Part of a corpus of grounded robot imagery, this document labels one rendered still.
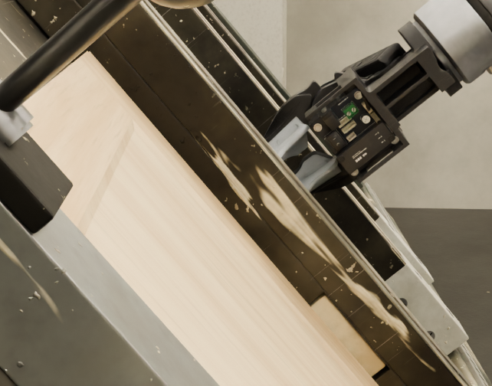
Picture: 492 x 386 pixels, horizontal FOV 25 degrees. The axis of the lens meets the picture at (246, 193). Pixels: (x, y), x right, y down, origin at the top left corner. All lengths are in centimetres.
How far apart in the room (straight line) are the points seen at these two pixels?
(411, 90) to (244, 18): 358
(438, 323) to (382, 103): 54
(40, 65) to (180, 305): 23
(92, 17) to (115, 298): 11
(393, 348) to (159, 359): 53
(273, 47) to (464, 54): 357
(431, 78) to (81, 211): 44
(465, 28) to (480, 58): 3
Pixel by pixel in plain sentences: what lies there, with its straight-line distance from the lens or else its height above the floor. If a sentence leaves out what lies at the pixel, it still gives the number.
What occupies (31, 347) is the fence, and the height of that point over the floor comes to 127.
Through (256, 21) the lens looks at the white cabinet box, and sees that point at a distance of 447.
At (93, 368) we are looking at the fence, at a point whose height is 127.
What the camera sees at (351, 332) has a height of 110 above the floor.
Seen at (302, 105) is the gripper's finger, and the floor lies 127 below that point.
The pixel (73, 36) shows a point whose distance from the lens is 36.
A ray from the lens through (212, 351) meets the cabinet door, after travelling 56.
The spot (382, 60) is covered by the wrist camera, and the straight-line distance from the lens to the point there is 95.
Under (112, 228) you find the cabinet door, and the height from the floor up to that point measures 127.
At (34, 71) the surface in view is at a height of 137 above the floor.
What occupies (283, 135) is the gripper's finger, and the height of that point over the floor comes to 124.
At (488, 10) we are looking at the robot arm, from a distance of 92.
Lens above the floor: 141
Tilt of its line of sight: 13 degrees down
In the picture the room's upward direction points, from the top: straight up
